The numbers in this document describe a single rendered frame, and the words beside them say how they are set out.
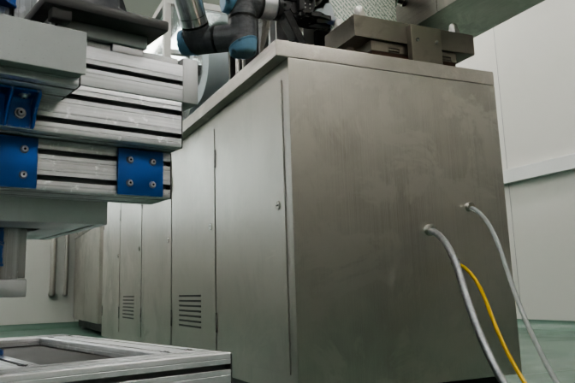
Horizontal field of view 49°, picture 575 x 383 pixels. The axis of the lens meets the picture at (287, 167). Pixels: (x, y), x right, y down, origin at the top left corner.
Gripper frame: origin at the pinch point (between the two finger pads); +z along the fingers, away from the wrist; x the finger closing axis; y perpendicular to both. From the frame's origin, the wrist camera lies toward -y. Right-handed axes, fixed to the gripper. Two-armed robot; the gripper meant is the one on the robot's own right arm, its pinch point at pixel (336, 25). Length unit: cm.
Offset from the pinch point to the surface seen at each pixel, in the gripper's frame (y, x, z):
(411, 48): -13.9, -21.8, 10.0
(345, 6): 6.3, -0.3, 3.2
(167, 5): 47, 102, -24
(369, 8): 6.9, -0.3, 11.7
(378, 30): -9.5, -20.0, 1.0
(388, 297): -79, -26, -5
